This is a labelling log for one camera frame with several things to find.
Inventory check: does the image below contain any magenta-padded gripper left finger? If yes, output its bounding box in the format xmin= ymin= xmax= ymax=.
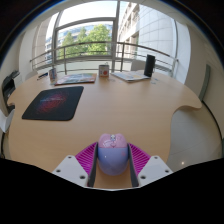
xmin=51 ymin=141 xmax=99 ymax=189

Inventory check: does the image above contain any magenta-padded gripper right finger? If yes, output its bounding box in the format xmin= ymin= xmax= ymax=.
xmin=127 ymin=142 xmax=174 ymax=188

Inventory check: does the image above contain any pink and lilac computer mouse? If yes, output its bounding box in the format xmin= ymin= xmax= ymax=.
xmin=96 ymin=133 xmax=130 ymax=177

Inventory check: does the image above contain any black mouse pad with print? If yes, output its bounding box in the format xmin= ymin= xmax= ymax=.
xmin=21 ymin=85 xmax=85 ymax=122

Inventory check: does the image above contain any white chair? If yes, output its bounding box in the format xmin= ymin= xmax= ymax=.
xmin=24 ymin=70 xmax=39 ymax=81
xmin=130 ymin=59 xmax=147 ymax=72
xmin=0 ymin=109 xmax=16 ymax=134

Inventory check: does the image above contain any red and blue magazine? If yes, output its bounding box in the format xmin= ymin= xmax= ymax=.
xmin=54 ymin=72 xmax=98 ymax=86

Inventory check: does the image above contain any white and yellow booklet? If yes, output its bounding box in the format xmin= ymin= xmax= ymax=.
xmin=110 ymin=70 xmax=151 ymax=83

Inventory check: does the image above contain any black and white printer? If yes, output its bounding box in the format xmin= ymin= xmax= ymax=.
xmin=1 ymin=70 xmax=20 ymax=114

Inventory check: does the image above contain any black upright speaker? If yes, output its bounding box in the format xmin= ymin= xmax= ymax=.
xmin=143 ymin=54 xmax=156 ymax=78

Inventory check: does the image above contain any printed cup with red band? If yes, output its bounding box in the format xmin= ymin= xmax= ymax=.
xmin=98 ymin=64 xmax=110 ymax=78

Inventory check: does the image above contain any metal balcony railing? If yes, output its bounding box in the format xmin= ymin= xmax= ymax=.
xmin=29 ymin=41 xmax=179 ymax=76

